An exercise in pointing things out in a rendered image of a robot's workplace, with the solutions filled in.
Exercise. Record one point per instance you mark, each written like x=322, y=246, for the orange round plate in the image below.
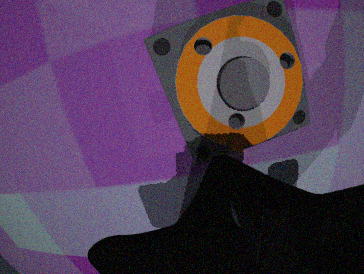
x=197, y=75

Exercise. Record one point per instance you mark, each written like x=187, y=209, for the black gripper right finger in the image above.
x=287, y=227

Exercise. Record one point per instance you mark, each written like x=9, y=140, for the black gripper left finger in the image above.
x=205, y=240

